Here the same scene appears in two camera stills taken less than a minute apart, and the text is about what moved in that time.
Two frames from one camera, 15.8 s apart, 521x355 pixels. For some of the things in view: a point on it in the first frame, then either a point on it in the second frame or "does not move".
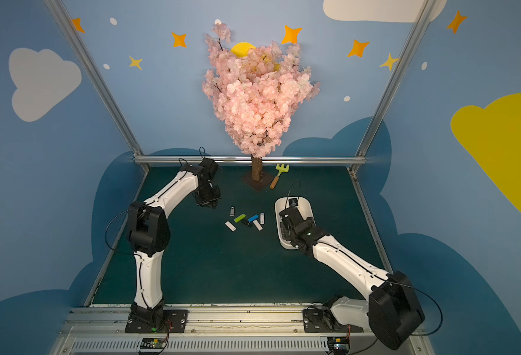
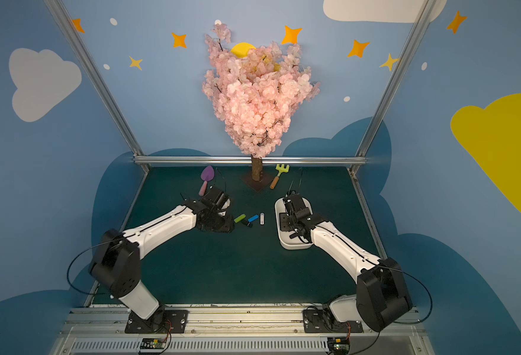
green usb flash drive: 239,218 does not move
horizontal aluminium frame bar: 239,160 does not move
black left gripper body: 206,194 -> 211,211
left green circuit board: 152,342 does not move
